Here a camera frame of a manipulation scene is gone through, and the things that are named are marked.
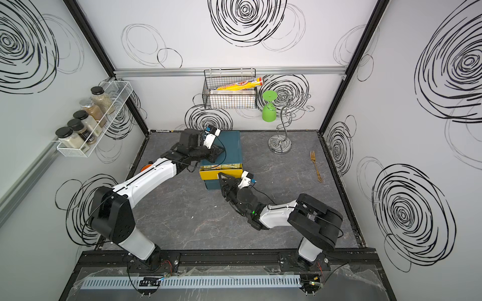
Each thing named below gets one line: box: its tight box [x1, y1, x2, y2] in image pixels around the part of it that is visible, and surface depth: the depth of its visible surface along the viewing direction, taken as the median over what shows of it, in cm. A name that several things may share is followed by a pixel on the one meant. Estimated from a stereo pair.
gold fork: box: [310, 150, 324, 184], surface depth 110 cm
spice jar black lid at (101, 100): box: [90, 85, 116, 115], surface depth 77 cm
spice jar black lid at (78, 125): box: [67, 118, 97, 145], surface depth 67 cm
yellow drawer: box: [198, 163, 244, 181], surface depth 81 cm
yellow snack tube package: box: [215, 76, 265, 91], surface depth 88 cm
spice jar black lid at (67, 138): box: [55, 126, 86, 149], surface depth 63 cm
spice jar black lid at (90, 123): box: [72, 109, 103, 137], surface depth 70 cm
